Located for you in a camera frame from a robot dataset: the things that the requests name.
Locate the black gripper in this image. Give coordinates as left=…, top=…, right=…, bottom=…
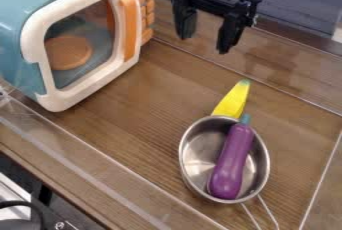
left=171, top=0, right=262, bottom=54

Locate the yellow toy banana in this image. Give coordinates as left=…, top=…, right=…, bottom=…
left=212, top=79, right=251, bottom=119

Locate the silver metal pot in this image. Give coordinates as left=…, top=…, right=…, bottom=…
left=177, top=116, right=279, bottom=230

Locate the blue toy microwave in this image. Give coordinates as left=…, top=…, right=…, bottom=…
left=0, top=0, right=155, bottom=112

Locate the purple toy eggplant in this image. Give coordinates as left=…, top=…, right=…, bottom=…
left=207, top=114, right=254, bottom=200

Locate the clear acrylic barrier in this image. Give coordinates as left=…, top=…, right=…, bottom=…
left=0, top=87, right=228, bottom=230

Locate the black cable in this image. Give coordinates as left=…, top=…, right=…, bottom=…
left=0, top=200, right=48, bottom=230

